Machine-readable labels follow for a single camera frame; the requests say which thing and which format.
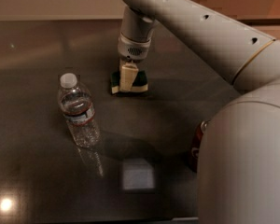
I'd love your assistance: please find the red cola can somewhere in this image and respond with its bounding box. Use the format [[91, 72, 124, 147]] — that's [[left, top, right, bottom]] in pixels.
[[189, 120, 209, 173]]

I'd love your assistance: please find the clear plastic water bottle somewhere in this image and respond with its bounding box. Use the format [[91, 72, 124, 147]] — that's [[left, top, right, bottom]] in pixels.
[[57, 73, 101, 148]]

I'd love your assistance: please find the green and yellow sponge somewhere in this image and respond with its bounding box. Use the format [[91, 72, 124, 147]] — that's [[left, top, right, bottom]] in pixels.
[[110, 71, 148, 94]]

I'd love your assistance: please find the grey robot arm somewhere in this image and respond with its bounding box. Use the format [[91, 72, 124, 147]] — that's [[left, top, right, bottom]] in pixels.
[[122, 0, 280, 224]]

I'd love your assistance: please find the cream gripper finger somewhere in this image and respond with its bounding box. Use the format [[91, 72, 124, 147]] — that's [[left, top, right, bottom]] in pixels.
[[119, 60, 139, 92]]

